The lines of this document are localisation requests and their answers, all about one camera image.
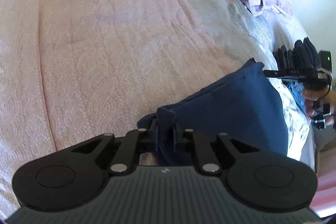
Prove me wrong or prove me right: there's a light blue fringed cloth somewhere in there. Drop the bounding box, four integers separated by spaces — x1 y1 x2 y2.
285 81 306 113

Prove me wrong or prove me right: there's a person's right forearm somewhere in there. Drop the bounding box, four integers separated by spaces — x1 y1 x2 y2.
327 82 336 106

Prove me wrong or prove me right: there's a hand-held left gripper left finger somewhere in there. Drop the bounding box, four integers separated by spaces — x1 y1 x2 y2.
52 119 160 176

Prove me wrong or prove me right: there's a dark ribbed garment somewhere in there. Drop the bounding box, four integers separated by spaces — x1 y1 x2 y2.
272 39 320 71

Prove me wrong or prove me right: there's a blue sweatshirt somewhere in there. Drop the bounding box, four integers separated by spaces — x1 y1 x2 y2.
137 58 288 165

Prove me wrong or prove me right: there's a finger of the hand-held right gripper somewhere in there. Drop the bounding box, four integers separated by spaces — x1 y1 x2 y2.
263 70 283 79

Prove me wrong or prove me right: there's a pink grey woven bed blanket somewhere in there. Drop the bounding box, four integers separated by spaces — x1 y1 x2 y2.
0 0 282 216

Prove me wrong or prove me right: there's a pink curtain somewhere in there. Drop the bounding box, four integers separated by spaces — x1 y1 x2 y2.
316 145 336 216

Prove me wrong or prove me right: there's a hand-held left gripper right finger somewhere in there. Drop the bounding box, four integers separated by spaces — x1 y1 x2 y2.
172 123 276 176

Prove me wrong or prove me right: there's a person's right hand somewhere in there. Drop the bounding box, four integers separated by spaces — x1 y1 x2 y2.
302 88 329 116

